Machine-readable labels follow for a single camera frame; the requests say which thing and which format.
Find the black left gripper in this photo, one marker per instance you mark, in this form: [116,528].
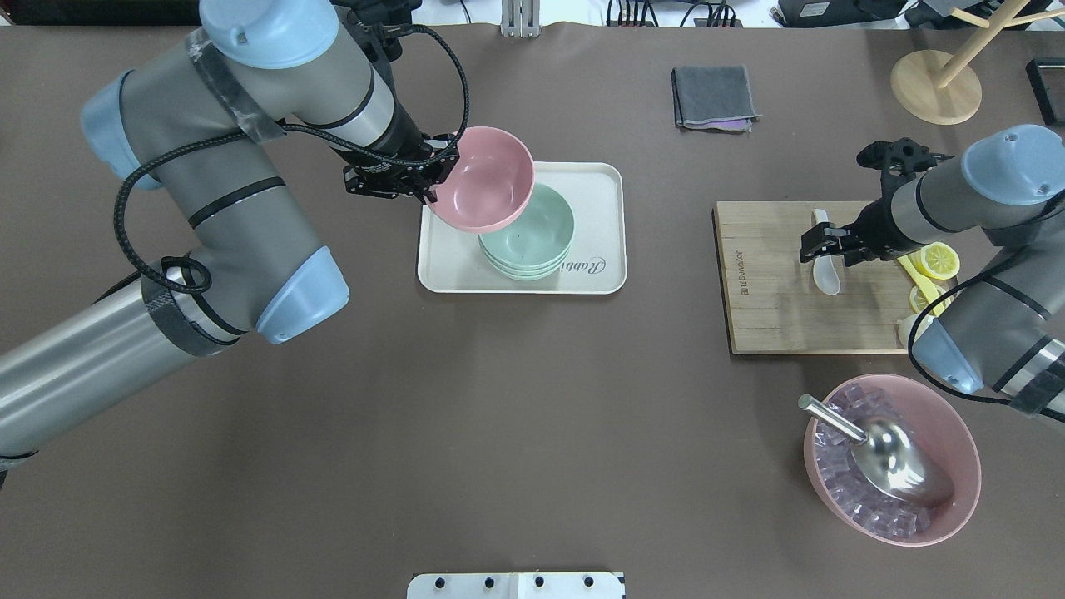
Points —
[407,134]

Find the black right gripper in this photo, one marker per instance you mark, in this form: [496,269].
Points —
[870,225]

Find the white ceramic spoon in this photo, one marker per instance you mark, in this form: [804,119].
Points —
[825,276]

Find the small pink bowl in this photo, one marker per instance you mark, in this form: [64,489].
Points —
[490,185]

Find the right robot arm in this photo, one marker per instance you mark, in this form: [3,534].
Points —
[991,343]

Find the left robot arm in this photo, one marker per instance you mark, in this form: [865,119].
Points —
[218,244]

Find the middle green bowl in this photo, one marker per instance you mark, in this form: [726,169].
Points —
[562,255]

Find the green bowl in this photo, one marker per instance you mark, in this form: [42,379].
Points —
[562,255]
[544,230]
[525,274]

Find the top green bowl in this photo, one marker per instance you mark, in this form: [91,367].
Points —
[544,230]

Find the bottom green bowl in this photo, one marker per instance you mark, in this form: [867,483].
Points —
[525,274]

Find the large pink bowl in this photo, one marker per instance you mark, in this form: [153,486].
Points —
[940,432]

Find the cream rabbit tray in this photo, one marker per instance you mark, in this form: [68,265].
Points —
[451,262]

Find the bamboo cutting board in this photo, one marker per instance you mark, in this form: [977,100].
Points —
[772,304]

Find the lower lemon slice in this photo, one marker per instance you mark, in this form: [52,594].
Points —
[918,301]

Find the lemon slice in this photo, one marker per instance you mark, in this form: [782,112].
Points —
[918,301]
[936,260]

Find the yellow plastic knife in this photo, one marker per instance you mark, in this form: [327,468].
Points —
[926,284]

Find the upper lemon slice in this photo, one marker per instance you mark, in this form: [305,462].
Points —
[936,260]

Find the wooden mug tree stand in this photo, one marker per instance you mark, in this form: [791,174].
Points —
[941,88]

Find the folded grey cloth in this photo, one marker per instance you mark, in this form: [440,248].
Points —
[713,98]

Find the metal ice scoop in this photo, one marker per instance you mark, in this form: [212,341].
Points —
[887,456]

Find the clear ice cubes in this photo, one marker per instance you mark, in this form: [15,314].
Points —
[849,490]

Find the black box at edge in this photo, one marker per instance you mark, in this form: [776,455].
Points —
[1046,77]

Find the aluminium frame post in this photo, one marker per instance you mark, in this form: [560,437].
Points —
[520,18]

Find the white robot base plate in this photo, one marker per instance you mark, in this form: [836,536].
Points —
[579,584]

